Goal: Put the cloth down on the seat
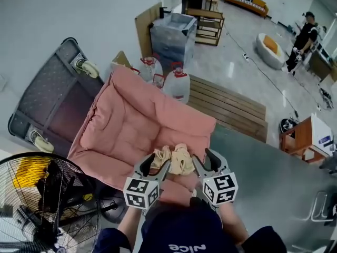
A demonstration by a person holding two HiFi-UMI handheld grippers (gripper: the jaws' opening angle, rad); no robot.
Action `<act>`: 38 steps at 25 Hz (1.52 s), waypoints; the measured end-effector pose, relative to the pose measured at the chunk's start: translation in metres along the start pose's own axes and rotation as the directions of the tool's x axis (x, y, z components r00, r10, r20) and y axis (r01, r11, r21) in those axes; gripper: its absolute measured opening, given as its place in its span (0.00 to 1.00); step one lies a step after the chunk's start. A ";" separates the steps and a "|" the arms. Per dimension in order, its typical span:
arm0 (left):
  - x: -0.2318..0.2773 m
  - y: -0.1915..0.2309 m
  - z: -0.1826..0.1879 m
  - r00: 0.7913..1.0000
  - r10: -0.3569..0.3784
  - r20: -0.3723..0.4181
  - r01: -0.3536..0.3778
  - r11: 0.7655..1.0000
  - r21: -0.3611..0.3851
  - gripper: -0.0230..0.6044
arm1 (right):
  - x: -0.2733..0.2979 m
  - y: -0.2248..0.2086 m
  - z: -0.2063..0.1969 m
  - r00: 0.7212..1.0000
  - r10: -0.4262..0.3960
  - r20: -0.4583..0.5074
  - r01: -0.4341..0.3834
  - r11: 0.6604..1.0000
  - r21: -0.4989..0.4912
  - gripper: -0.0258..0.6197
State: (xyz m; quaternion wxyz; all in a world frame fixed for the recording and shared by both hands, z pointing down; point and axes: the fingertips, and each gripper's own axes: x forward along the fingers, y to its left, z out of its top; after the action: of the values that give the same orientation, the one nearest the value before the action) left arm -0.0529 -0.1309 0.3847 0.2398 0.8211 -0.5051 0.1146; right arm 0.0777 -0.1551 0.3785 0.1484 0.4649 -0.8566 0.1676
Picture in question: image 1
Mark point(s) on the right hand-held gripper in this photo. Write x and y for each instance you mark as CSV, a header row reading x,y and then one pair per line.
x,y
221,188

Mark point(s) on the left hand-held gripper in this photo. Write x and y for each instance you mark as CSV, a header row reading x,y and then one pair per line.
x,y
140,194

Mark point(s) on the cream yellow cloth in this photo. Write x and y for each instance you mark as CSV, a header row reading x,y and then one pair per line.
x,y
179,159

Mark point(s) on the pink cushioned sofa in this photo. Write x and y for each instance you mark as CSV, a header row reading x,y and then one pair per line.
x,y
123,125

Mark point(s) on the person's right forearm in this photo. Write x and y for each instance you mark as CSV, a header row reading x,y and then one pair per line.
x,y
233,223

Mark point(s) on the person's left forearm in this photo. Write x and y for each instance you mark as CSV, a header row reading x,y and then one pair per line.
x,y
129,223

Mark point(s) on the grey flat platform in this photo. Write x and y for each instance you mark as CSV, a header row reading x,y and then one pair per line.
x,y
263,180

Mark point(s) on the wooden slatted platform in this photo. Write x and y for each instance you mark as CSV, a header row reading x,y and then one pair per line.
x,y
229,107

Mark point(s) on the person's navy shirt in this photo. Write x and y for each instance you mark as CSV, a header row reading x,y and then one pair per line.
x,y
184,228

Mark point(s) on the black robot vacuum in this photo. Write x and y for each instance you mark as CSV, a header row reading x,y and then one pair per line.
x,y
288,125

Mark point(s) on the wooden side table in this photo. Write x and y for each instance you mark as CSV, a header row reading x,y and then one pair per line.
x,y
302,138

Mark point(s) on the small cardboard piece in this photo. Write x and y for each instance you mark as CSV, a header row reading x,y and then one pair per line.
x,y
121,60

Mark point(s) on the white power strip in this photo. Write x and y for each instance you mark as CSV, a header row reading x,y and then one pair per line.
x,y
245,57

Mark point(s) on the large black standing fan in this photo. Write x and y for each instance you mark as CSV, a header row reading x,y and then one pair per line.
x,y
44,207

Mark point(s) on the grey platform trolley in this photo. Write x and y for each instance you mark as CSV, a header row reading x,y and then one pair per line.
x,y
55,93

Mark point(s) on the yellow object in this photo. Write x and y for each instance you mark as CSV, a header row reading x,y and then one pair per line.
x,y
29,173

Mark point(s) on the white round pet bed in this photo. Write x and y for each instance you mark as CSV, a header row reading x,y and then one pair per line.
x,y
271,51

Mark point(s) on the plastic-wrapped grey box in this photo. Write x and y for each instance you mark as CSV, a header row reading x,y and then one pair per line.
x,y
171,38

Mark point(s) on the brown cardboard sheet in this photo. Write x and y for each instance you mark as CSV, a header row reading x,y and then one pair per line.
x,y
143,30

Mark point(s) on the wooden open shelf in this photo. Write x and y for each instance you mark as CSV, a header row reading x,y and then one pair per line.
x,y
208,25

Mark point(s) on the brown cabinet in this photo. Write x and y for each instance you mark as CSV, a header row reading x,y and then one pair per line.
x,y
322,62

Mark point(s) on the orange couch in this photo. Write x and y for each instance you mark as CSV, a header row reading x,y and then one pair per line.
x,y
247,1

